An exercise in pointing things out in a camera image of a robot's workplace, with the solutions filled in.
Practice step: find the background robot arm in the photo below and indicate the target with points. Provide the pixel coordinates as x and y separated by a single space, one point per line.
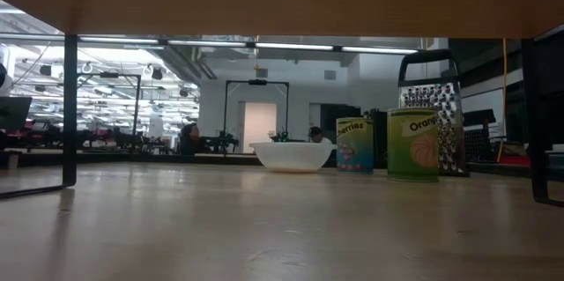
282 136

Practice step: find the dark computer monitor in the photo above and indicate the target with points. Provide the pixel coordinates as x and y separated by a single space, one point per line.
13 113

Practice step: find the black mesh office chair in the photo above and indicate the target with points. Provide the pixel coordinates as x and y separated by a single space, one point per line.
478 118

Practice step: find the cherries blue label can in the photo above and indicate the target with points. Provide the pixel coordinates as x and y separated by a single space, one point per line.
354 146

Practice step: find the ceiling light strip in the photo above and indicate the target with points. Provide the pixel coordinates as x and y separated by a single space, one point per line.
379 49
207 43
26 36
294 46
119 40

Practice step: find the person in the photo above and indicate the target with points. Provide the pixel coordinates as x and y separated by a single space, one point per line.
316 133
190 138

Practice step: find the grey wall vent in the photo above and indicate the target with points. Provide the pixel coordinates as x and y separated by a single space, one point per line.
261 72
330 74

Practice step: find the black background rig frame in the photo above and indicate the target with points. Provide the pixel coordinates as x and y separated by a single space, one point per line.
257 82
108 75

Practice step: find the translucent white plastic bowl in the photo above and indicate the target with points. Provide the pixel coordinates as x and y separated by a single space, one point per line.
291 157

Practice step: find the oranges green label can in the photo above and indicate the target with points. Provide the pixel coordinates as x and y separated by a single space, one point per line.
412 144

